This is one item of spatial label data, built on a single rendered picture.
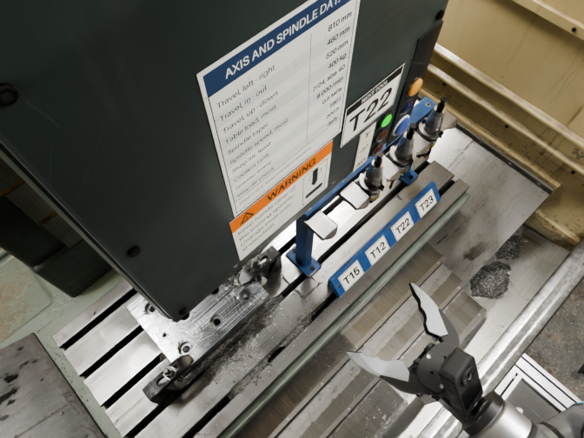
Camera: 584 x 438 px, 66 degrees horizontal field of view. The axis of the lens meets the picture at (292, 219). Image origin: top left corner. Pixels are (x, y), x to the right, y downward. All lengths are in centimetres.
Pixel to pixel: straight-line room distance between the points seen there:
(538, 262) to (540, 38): 76
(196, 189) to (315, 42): 15
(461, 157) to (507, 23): 47
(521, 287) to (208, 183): 143
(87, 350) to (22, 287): 60
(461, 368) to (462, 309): 96
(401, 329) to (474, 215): 47
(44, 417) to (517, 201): 162
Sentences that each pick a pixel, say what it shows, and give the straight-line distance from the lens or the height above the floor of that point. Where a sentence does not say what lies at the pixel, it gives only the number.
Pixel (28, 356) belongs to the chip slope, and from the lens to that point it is 172.
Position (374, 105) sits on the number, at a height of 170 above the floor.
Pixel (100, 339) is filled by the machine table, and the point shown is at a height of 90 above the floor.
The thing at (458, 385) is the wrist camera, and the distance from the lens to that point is 63.
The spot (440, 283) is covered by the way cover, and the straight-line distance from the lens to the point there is 156.
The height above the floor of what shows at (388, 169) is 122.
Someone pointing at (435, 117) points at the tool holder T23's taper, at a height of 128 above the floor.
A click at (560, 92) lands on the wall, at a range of 146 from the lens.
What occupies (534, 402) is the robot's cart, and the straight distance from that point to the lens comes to 214.
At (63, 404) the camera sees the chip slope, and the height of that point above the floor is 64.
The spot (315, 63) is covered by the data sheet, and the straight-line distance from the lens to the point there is 40.
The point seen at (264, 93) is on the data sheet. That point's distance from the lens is 37.
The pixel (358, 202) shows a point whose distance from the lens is 105.
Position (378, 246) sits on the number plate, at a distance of 130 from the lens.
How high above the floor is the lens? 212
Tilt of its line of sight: 63 degrees down
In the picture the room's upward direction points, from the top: 1 degrees counter-clockwise
